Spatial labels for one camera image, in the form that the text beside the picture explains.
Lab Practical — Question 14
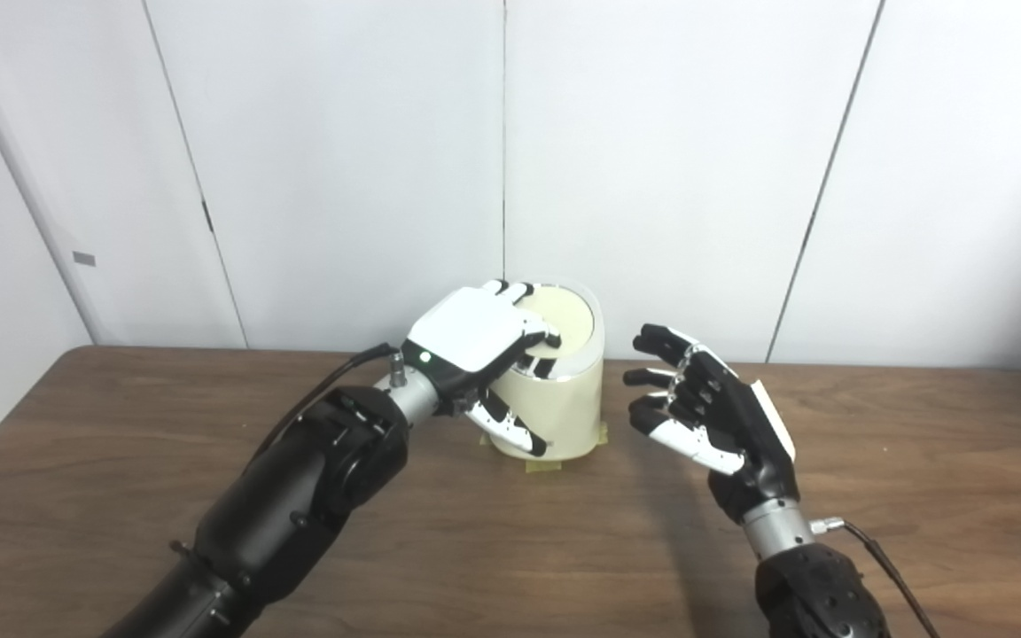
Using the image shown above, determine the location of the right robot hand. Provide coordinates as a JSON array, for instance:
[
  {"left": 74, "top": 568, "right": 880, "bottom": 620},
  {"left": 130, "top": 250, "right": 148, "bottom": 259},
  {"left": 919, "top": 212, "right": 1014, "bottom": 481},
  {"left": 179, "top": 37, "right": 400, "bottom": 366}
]
[{"left": 622, "top": 323, "right": 801, "bottom": 524}]

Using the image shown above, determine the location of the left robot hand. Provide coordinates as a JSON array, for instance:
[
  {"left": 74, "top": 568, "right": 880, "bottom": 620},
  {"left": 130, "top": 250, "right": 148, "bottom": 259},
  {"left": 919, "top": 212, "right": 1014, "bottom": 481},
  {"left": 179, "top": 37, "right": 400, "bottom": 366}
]
[{"left": 404, "top": 280, "right": 564, "bottom": 459}]

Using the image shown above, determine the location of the cream round bin lid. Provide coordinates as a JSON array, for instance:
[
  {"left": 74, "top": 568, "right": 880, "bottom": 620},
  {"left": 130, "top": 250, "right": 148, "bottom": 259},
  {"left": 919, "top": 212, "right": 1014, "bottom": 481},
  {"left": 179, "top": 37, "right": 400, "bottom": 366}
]
[{"left": 515, "top": 287, "right": 596, "bottom": 361}]

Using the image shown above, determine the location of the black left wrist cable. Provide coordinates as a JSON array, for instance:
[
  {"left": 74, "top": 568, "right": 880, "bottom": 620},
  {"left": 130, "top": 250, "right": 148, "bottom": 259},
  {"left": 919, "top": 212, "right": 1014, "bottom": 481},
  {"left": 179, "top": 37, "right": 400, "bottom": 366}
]
[{"left": 249, "top": 343, "right": 401, "bottom": 463}]

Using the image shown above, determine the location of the cream-colored bin body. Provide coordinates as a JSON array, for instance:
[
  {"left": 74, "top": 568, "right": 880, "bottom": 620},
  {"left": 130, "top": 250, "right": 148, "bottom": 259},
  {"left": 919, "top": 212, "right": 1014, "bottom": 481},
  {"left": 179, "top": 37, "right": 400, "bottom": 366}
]
[{"left": 478, "top": 283, "right": 606, "bottom": 462}]

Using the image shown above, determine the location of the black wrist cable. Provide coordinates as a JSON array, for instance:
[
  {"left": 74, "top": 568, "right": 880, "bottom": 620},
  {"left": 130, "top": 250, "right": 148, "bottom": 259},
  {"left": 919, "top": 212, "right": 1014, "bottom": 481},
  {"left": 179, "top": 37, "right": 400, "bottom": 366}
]
[
  {"left": 249, "top": 343, "right": 401, "bottom": 463},
  {"left": 810, "top": 517, "right": 942, "bottom": 638}
]

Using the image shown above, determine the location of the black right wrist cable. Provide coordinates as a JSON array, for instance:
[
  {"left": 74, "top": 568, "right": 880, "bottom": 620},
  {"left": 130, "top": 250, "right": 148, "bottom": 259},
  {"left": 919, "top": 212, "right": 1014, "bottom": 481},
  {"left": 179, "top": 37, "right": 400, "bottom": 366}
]
[{"left": 810, "top": 517, "right": 942, "bottom": 638}]

